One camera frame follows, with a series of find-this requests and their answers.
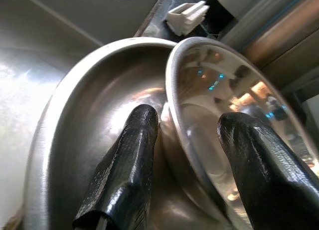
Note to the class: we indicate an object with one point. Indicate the large steel plate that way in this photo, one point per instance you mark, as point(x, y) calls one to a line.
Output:
point(82, 102)

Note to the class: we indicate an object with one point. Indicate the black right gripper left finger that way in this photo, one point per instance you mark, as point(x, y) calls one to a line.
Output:
point(124, 170)

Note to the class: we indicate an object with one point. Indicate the steel sink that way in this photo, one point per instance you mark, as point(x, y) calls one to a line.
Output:
point(49, 20)

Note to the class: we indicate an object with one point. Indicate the small white brush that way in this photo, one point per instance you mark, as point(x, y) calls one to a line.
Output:
point(184, 15)

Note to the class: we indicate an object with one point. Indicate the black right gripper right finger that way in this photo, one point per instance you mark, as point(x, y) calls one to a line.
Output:
point(274, 185)

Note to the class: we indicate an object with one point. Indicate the shiny steel bowl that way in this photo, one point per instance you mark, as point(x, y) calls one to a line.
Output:
point(211, 102)

